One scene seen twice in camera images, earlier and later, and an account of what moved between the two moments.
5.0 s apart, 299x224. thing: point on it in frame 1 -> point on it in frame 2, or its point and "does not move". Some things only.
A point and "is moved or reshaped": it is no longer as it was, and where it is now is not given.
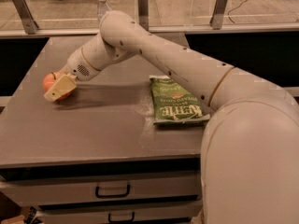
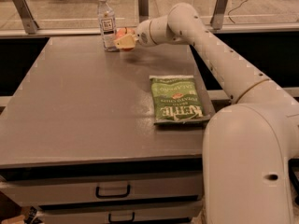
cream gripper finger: [66, 84] -> [126, 41]
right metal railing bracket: [220, 8] does not move
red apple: [49, 79] is moved or reshaped
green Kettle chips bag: [171, 104] does not move
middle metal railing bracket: [143, 8] does not move
